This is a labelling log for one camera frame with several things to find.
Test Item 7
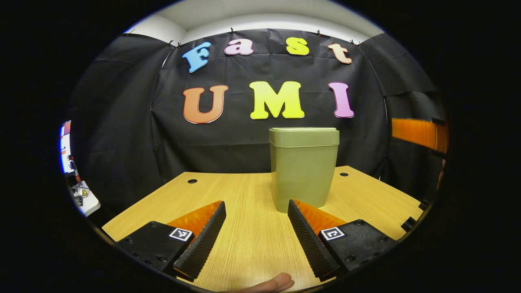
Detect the computer monitor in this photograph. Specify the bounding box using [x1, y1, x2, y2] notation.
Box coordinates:
[59, 120, 74, 175]

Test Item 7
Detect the green desktop garbage bin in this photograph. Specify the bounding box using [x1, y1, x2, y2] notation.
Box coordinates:
[269, 127, 340, 213]

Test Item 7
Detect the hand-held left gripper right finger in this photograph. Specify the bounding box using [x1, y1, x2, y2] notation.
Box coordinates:
[287, 199, 397, 282]

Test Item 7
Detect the black backdrop cloth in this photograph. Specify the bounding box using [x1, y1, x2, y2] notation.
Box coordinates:
[67, 28, 448, 216]

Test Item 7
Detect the wooden desktop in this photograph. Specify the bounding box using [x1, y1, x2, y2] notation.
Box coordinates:
[101, 165, 424, 293]

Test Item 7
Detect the white side table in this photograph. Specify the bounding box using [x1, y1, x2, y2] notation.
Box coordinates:
[71, 181, 101, 217]

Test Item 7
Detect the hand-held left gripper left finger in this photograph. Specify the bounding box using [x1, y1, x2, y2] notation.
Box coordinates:
[116, 200, 227, 282]

